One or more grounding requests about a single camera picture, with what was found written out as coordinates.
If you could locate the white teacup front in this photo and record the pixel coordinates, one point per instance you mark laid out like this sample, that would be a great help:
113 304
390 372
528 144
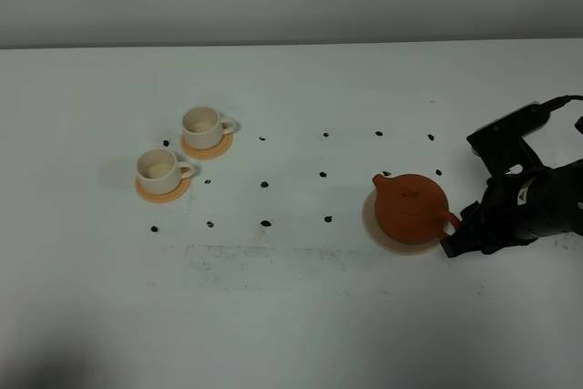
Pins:
159 171

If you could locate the brown clay teapot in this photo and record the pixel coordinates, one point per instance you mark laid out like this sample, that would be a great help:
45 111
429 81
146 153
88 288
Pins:
412 209

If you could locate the white teacup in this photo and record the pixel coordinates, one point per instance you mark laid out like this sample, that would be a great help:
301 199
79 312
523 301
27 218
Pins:
204 127
159 171

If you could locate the white teacup rear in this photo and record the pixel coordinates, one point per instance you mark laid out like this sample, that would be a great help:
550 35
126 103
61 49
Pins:
204 127

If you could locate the orange saucer front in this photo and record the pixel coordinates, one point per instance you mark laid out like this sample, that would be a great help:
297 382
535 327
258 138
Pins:
159 197

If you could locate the orange saucer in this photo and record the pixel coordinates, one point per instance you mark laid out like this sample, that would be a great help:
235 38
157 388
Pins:
159 197
209 153

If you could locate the orange saucer rear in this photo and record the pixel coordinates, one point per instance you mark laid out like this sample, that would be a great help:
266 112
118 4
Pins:
209 153

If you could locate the beige round teapot coaster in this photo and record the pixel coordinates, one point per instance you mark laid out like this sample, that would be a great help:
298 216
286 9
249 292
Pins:
381 239

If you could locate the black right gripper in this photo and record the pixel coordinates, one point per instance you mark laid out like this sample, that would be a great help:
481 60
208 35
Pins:
524 199

